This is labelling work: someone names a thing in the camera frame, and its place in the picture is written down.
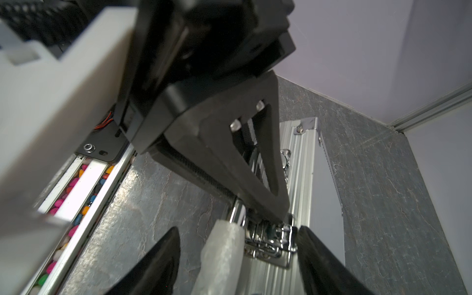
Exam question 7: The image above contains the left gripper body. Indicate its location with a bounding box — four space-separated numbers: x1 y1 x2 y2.
114 1 295 152

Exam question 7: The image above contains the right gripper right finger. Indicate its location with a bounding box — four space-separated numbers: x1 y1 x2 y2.
296 226 372 295

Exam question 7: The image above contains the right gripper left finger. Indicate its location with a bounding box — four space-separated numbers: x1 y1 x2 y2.
107 227 181 295

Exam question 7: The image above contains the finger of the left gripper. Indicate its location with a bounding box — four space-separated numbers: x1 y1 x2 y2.
163 71 290 223
147 140 236 203

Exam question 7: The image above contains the silver aluminium poker case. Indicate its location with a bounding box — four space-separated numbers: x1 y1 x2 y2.
190 117 346 295

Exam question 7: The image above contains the aluminium front rail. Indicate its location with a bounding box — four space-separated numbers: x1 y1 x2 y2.
22 145 135 295

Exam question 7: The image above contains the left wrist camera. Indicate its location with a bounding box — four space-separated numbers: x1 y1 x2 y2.
1 7 138 295

